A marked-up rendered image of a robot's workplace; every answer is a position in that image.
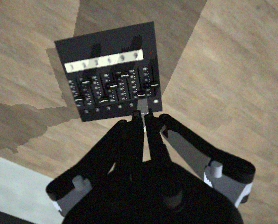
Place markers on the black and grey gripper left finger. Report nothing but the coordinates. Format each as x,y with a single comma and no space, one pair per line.
123,145

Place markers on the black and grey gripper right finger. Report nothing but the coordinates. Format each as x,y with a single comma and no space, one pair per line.
230,175

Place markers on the black lighting desk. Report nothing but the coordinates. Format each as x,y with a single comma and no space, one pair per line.
99,58

